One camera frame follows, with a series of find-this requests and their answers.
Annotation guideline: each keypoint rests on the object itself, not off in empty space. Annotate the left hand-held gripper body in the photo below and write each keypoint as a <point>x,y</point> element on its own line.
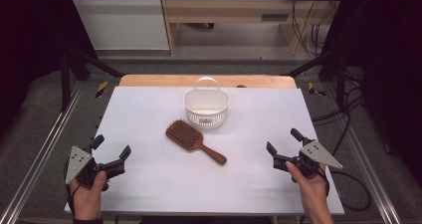
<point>87,169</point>

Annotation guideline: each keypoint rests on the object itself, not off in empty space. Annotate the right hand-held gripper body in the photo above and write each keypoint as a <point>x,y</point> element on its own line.
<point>307,159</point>

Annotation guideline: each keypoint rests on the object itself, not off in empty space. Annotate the brown wooden hairbrush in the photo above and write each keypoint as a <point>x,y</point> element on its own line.
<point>185,136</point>

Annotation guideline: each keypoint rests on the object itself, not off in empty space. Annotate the white plastic basket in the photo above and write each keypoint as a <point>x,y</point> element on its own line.
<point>206,108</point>

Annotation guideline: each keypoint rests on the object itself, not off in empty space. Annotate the person's left hand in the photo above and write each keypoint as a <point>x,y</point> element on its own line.
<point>88,197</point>

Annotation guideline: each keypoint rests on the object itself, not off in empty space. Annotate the person's right hand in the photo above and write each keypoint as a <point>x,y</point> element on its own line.
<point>308,187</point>

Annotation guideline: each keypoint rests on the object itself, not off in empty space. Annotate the yellow black tape strip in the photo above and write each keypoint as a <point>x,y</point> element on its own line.
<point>101,89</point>
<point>313,89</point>

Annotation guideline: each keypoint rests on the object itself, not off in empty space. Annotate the black metal stand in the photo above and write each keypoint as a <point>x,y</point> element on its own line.
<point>340,81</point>
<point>65,81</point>

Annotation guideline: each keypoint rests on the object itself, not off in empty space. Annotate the wooden table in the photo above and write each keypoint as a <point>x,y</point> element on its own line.
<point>159,80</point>

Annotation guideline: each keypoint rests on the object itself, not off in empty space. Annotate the black curtain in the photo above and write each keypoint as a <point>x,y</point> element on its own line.
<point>391,68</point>
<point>30,35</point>

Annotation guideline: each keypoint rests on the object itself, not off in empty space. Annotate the white cabinet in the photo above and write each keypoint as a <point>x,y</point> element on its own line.
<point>122,25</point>

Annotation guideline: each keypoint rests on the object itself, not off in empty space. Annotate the light wooden desk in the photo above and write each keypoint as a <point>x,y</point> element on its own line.
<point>229,8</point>

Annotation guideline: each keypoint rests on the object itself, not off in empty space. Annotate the aluminium rail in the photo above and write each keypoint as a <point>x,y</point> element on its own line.
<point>368,171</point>
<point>40,154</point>

